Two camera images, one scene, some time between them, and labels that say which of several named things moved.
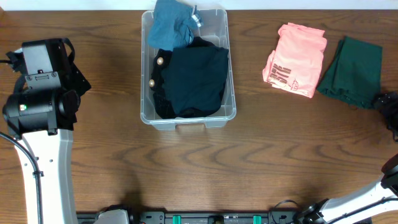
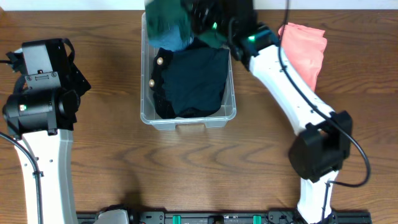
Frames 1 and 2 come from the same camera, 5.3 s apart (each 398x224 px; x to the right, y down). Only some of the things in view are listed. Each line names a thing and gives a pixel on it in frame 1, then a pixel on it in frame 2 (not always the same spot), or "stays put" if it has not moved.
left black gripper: (80, 83) stays put
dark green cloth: (355, 75) -> (160, 15)
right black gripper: (388, 96) -> (200, 10)
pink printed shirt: (295, 65) stays put
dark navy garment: (196, 78) stays put
